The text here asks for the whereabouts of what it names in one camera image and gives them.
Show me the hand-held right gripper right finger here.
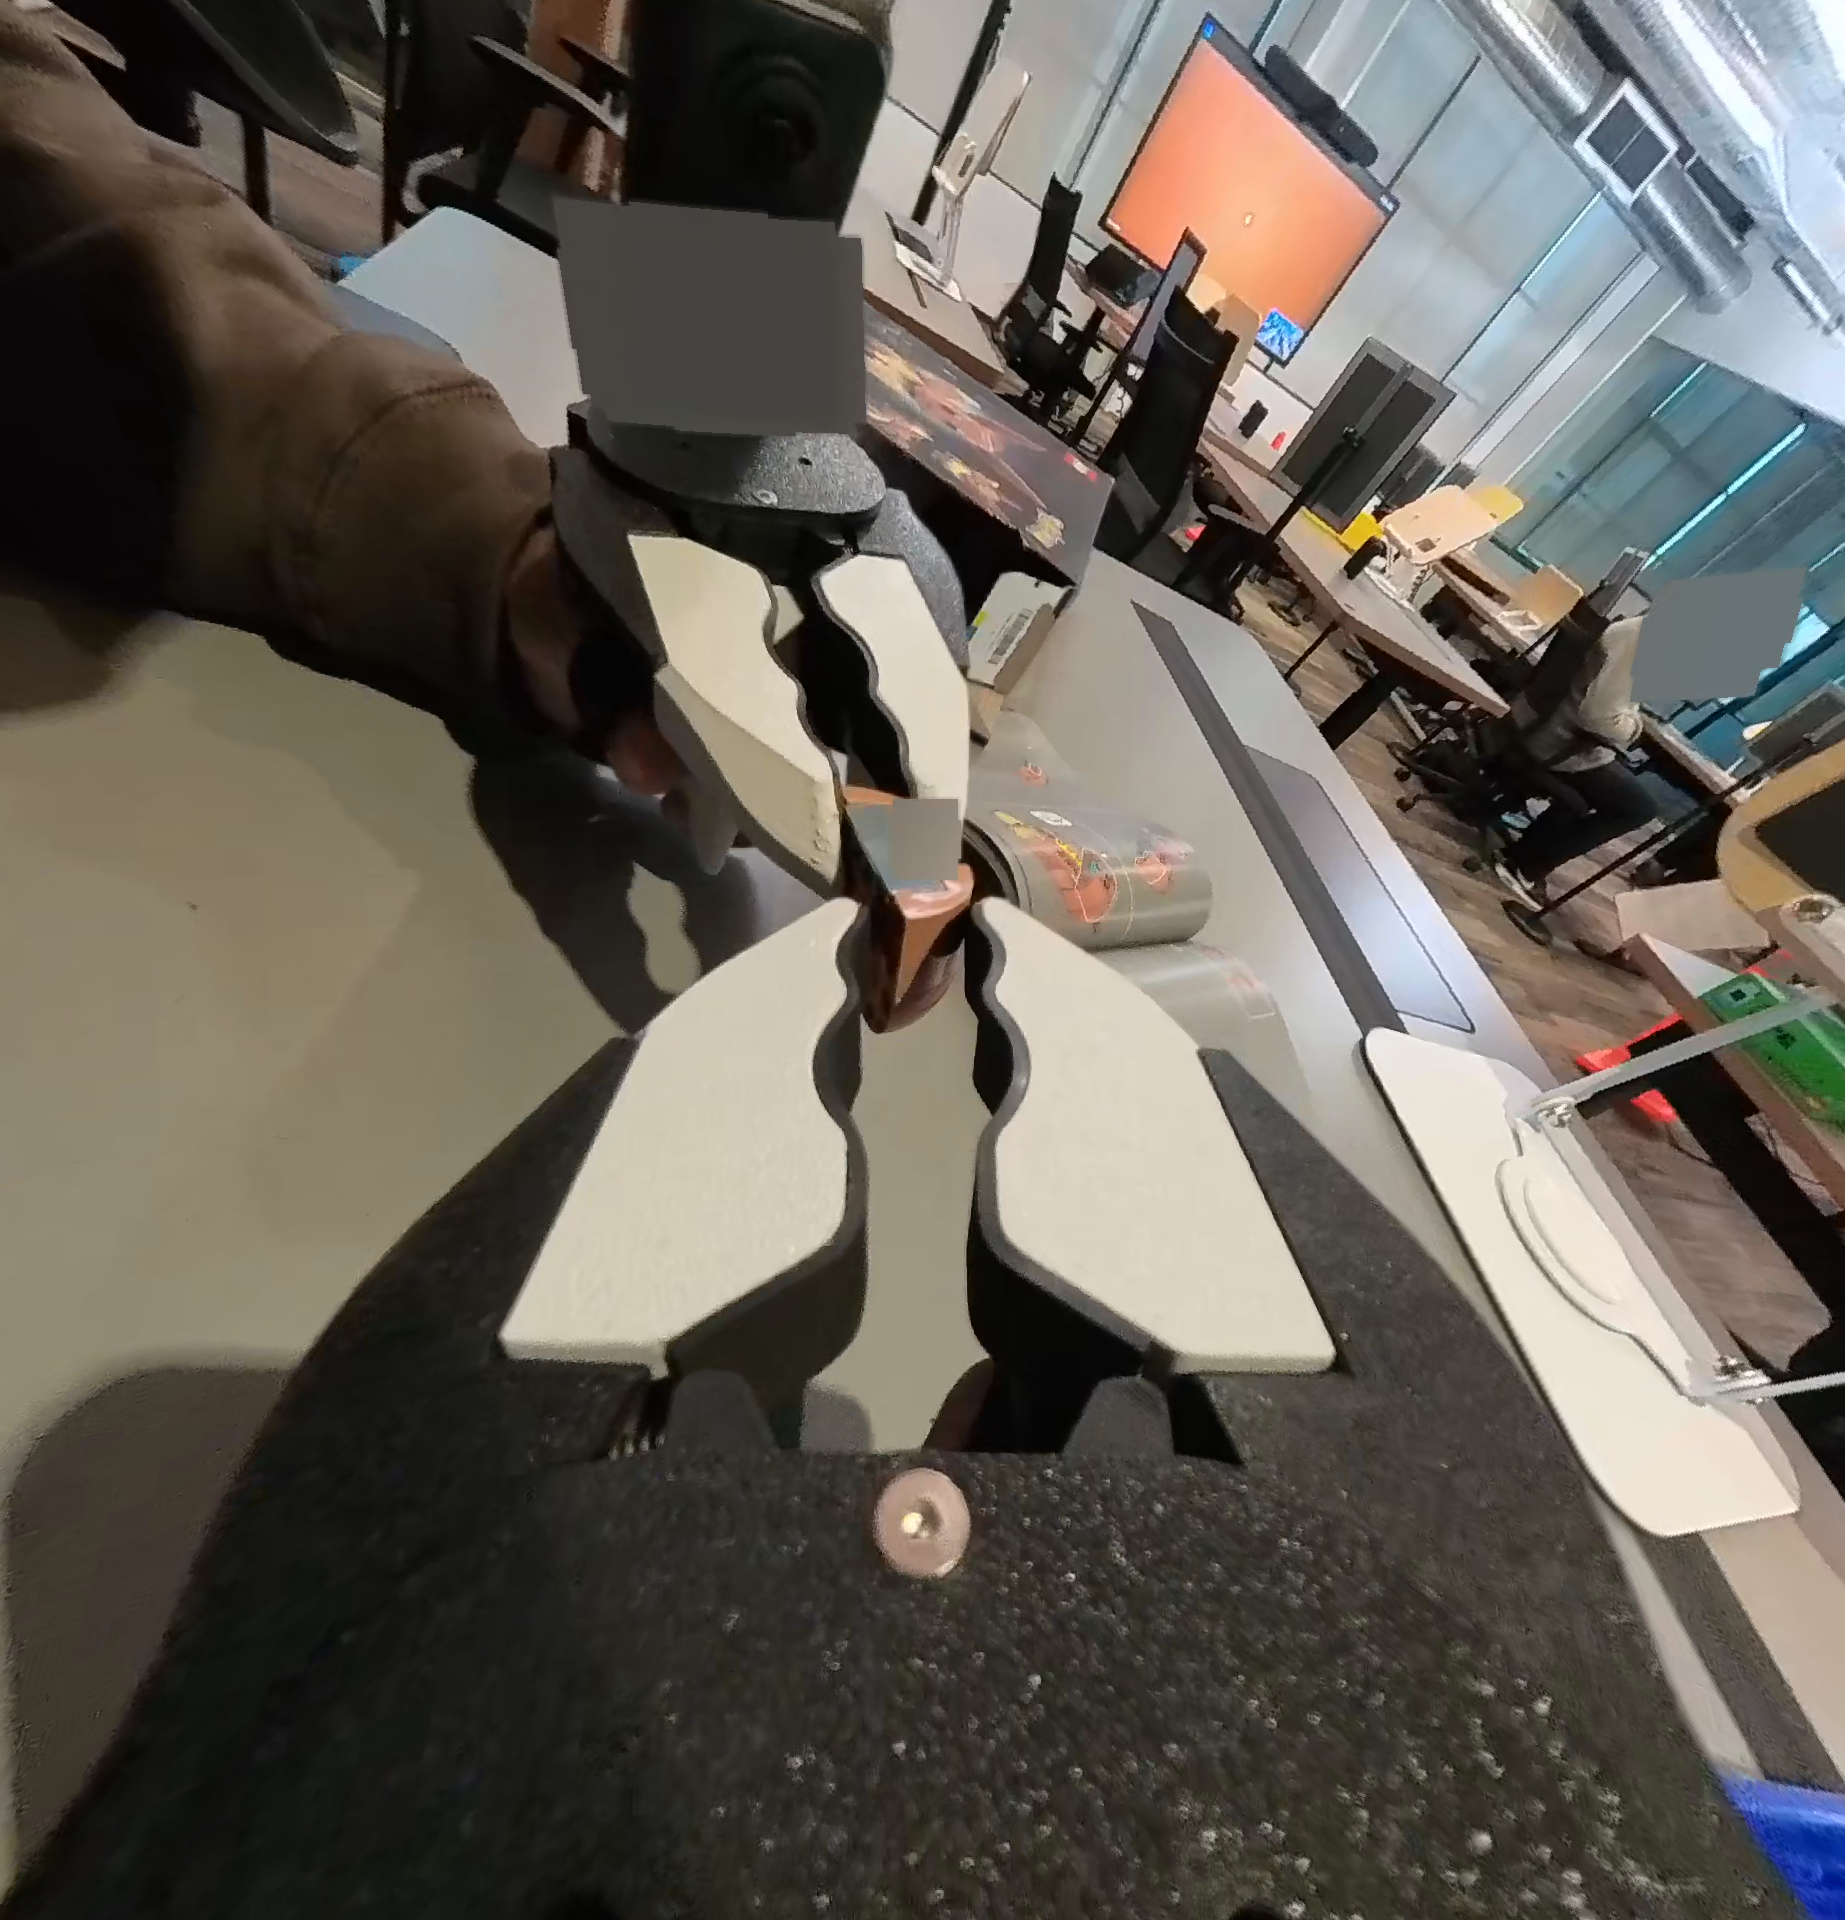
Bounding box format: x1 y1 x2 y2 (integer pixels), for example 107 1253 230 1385
963 902 1339 1447

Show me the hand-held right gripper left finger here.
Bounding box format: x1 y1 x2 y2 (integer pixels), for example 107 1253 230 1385
495 897 875 1437

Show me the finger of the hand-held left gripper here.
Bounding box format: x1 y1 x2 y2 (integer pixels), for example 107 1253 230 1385
814 554 972 814
626 536 846 891

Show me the round brown brick assembly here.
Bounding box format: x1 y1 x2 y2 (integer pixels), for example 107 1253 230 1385
840 787 972 1038

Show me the blue plastic bin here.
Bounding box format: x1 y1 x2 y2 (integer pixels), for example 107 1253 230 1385
1715 1769 1845 1920

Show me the person's left forearm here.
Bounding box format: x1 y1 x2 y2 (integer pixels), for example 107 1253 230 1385
0 0 564 750

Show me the person's left hand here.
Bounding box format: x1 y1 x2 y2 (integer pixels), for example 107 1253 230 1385
501 512 692 805

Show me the toy set cardboard box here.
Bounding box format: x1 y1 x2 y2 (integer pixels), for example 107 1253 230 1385
859 294 1119 590

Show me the grey instruction booklet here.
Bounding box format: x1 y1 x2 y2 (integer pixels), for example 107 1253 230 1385
959 711 1287 1027

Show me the black office chair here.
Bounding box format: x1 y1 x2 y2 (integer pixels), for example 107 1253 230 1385
993 171 1111 435
1095 270 1247 596

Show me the white rounded board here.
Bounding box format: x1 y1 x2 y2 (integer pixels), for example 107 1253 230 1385
1361 1027 1805 1544

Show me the white plastic fixture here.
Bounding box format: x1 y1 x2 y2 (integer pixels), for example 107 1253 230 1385
1498 996 1845 1404

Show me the dark rolling cabinet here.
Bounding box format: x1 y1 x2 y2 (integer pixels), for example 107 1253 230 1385
1308 336 1458 515

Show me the green circuit board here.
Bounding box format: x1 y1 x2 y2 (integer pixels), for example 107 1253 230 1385
1695 967 1845 1128

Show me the black panel with wooden rim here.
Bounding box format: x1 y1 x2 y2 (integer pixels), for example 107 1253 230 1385
1716 745 1845 937

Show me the black desk cable flap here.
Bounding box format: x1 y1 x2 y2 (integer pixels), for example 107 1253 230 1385
1133 597 1482 1038

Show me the orange wall screen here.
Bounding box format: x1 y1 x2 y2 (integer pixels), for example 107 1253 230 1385
1101 15 1404 341

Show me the silver ventilation duct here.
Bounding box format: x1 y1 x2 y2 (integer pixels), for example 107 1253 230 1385
1461 0 1845 341

